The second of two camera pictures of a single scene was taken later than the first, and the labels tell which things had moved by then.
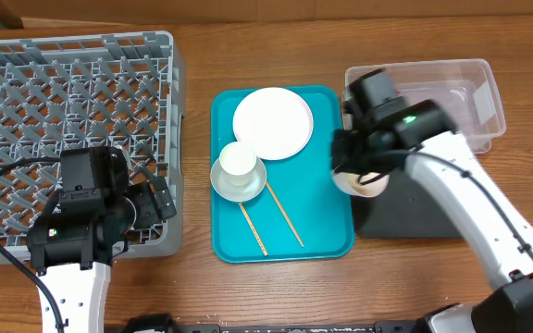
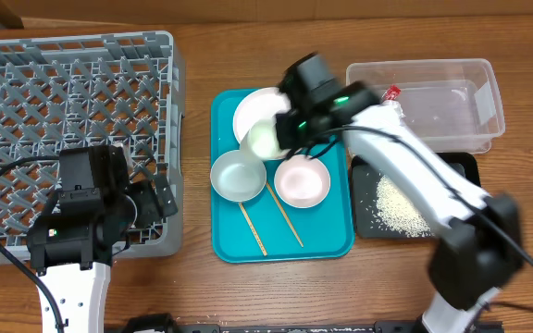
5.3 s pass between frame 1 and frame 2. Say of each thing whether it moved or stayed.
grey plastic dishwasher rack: stayed
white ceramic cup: moved
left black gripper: stayed
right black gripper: moved
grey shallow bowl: stayed
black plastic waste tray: stayed
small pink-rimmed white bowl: moved
